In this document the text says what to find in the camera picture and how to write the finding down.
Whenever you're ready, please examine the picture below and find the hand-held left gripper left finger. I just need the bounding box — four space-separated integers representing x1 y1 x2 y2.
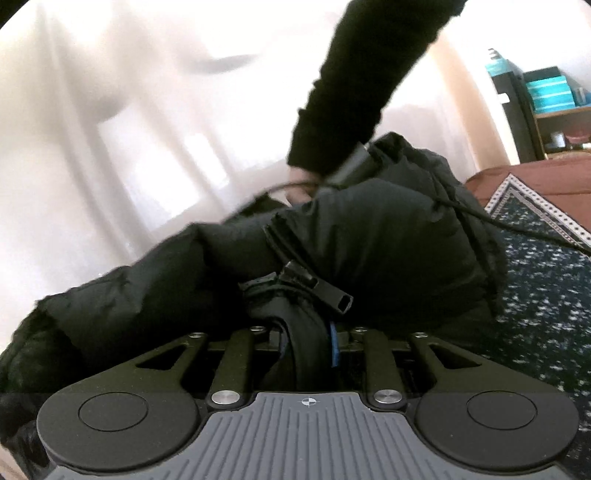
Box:
134 325 269 411

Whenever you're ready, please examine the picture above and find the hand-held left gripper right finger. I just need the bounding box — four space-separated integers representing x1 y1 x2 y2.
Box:
329 320 462 411

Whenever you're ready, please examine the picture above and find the black puffer jacket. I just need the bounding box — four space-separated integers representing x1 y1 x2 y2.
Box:
0 131 509 480

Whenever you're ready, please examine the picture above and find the person's right forearm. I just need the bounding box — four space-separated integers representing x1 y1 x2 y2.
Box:
287 0 469 178

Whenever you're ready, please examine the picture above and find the person's right hand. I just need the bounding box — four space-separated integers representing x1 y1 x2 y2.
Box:
285 165 324 206

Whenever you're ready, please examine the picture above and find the dark blue patterned rug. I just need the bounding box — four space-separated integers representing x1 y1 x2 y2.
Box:
478 173 591 476

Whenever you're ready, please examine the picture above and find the teal storage box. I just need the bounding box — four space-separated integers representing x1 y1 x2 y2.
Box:
525 76 575 112

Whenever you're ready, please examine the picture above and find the dark storage box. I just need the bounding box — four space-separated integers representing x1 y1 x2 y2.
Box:
523 66 562 84

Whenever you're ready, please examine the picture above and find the wooden shelf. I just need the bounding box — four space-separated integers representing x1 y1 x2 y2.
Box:
533 104 591 163

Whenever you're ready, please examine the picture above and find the white sheer curtain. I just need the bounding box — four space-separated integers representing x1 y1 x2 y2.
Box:
0 0 509 319

